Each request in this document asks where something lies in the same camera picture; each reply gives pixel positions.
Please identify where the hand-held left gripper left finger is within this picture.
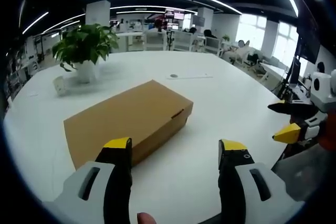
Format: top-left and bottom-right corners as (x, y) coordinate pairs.
(43, 137), (133, 224)

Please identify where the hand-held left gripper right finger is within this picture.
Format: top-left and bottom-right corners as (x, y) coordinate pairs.
(217, 138), (307, 224)

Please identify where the brown cardboard shoe box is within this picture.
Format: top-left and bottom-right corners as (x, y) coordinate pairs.
(63, 79), (194, 170)

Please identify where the person's left hand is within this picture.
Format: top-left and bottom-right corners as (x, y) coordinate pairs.
(136, 212), (158, 224)

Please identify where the black computer monitor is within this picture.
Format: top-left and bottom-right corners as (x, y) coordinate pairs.
(288, 56), (302, 86)

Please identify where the white office chair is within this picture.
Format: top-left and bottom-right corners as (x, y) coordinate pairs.
(173, 30), (195, 51)
(204, 36), (221, 56)
(143, 30), (167, 51)

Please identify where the white plant pot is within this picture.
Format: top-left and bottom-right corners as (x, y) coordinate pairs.
(75, 60), (97, 83)

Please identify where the green potted plant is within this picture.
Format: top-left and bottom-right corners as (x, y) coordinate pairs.
(51, 23), (120, 72)

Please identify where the wall display screen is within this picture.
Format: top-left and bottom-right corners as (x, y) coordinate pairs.
(296, 0), (321, 64)

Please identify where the white table cable cover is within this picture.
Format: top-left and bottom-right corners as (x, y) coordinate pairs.
(166, 73), (214, 80)

